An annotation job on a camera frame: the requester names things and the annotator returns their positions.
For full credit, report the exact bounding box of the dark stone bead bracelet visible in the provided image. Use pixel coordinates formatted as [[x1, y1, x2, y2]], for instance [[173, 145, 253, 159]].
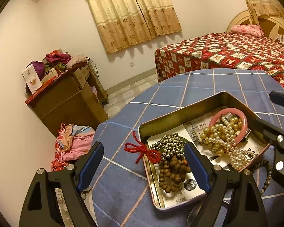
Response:
[[250, 159, 274, 196]]

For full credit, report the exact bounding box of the white pearl necklace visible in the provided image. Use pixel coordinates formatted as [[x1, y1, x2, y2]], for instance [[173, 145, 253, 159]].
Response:
[[219, 115, 259, 171]]

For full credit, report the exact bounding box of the thin metal bangle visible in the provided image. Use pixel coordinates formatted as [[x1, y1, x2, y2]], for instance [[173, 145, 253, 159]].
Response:
[[186, 199, 230, 227]]

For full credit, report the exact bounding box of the pink bangle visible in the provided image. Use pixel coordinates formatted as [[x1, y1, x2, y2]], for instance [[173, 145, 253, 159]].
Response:
[[208, 107, 248, 145]]

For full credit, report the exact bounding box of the brown wooden bead bracelet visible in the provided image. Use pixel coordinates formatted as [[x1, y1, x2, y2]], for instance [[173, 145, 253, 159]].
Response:
[[158, 155, 192, 194]]

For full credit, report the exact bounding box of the dark metallic bead bracelet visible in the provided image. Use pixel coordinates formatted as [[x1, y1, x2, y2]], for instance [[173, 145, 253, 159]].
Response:
[[149, 132, 188, 162]]

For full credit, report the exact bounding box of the red cord jade pendant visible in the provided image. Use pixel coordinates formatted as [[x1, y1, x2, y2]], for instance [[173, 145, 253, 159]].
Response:
[[124, 131, 162, 165]]

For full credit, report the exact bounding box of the pink metal tin box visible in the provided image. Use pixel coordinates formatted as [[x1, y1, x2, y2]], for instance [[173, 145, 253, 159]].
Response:
[[137, 91, 271, 212]]

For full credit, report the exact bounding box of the pink pillow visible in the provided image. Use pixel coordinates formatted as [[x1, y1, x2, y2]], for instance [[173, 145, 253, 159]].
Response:
[[230, 25, 265, 38]]

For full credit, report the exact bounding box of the cream wooden headboard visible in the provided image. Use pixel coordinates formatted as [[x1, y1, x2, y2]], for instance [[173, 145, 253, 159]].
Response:
[[226, 10, 284, 39]]

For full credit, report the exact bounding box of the pile of clothes on floor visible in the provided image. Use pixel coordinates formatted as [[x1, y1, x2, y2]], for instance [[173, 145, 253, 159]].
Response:
[[51, 124, 95, 171]]

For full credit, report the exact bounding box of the blue plaid tablecloth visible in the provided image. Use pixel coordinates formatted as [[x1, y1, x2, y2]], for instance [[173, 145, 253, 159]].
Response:
[[91, 69, 284, 226]]

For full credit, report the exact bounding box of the red patterned bedspread bed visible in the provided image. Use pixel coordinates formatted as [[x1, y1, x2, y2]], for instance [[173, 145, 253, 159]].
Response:
[[154, 33, 284, 87]]

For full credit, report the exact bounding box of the beige side curtain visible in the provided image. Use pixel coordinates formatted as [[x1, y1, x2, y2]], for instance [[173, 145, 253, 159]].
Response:
[[245, 0, 284, 26]]

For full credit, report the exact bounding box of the brown wooden cabinet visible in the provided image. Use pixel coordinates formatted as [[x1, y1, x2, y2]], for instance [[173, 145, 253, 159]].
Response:
[[28, 62, 108, 136]]

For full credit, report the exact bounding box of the long red box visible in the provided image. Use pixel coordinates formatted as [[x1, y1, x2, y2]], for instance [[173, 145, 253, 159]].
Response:
[[25, 76, 58, 105]]

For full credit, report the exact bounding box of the white product box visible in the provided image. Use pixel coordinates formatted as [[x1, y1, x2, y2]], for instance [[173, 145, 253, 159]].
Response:
[[22, 64, 42, 94]]

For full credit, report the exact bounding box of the purple cloth on cabinet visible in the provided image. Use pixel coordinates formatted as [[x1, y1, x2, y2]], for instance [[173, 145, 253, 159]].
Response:
[[46, 53, 72, 64]]

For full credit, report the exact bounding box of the beige window curtain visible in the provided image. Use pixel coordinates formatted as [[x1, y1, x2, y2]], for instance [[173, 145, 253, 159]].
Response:
[[88, 0, 182, 54]]

